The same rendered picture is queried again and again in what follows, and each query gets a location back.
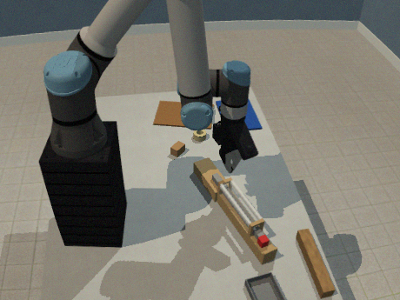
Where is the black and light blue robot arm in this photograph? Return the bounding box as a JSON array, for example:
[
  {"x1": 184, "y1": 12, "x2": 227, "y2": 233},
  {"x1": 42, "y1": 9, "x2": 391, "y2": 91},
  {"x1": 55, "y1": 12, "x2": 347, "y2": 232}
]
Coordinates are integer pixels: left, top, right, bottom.
[{"x1": 43, "y1": 0, "x2": 258, "y2": 160}]

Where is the cream ring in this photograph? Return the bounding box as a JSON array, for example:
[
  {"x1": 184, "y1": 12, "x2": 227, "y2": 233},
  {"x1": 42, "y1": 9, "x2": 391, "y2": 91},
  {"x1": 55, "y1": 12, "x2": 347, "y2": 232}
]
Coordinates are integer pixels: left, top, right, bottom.
[{"x1": 193, "y1": 130, "x2": 206, "y2": 142}]

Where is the small tan wooden block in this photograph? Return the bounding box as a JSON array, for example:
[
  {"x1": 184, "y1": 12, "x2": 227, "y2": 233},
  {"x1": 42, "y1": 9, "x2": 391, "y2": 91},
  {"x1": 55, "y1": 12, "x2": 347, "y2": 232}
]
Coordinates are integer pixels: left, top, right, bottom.
[{"x1": 170, "y1": 141, "x2": 185, "y2": 157}]

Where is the brown wooden bar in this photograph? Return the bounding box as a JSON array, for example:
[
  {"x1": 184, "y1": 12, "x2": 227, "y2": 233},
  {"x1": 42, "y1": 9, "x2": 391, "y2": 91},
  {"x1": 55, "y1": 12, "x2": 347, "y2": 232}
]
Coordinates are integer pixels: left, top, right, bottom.
[{"x1": 296, "y1": 229, "x2": 335, "y2": 298}]

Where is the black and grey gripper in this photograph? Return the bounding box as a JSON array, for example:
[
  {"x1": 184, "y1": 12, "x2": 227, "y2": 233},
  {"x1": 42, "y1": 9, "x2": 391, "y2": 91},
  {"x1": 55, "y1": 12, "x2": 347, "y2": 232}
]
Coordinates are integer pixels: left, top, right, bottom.
[{"x1": 212, "y1": 114, "x2": 245, "y2": 173}]

